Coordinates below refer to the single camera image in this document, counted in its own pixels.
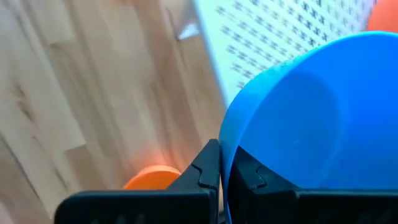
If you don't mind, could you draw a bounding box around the blue plastic mini bowl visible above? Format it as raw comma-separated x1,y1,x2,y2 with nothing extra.
218,30,398,224

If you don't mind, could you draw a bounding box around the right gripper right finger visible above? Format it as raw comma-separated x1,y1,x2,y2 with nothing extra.
228,145,398,224

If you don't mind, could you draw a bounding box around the white perforated metal shelf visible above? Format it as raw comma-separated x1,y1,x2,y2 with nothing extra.
175,0,385,108

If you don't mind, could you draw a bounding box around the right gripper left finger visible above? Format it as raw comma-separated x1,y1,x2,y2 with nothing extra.
54,138,222,224

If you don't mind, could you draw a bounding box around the orange plastic mini bowl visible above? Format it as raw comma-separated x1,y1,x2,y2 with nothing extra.
122,164,182,191
366,0,398,34

